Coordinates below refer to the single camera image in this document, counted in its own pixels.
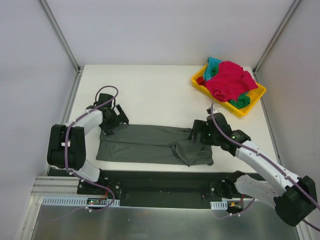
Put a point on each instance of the dark grey t shirt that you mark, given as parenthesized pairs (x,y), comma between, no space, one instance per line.
(153,144)

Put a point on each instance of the teal t shirt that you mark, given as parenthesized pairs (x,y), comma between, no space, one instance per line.
(212,68)

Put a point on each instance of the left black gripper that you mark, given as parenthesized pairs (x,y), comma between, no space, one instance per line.
(115,121)

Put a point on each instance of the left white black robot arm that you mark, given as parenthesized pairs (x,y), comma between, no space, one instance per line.
(67,145)

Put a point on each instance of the green t shirt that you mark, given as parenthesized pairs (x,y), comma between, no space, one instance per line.
(242,101)

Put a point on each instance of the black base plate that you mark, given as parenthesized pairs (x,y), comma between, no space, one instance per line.
(173,200)

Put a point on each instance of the magenta t shirt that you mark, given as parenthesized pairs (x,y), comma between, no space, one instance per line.
(230,81)

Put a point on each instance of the left aluminium frame post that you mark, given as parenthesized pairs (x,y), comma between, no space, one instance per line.
(44,5)

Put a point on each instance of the right white cable duct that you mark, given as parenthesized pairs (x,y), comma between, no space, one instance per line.
(219,205)

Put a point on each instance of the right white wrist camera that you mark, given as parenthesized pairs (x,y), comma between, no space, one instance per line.
(212,109)

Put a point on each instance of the yellow plastic bin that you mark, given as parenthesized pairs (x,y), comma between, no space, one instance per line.
(255,95)

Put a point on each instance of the left white cable duct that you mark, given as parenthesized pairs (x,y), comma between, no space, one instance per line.
(68,201)

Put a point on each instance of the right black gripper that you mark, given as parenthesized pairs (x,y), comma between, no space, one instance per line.
(198,132)

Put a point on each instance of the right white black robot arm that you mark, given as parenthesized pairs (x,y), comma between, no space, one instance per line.
(292,197)

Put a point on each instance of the right aluminium frame post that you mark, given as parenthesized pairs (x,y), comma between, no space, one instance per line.
(277,34)

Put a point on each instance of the red t shirt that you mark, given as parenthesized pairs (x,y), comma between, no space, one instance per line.
(201,81)

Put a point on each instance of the white cable duct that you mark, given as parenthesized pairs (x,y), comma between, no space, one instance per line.
(219,205)
(68,201)

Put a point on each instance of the aluminium front rail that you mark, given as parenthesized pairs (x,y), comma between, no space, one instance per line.
(42,186)

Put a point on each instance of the aluminium frame post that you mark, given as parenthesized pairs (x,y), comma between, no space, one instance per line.
(44,5)
(277,34)

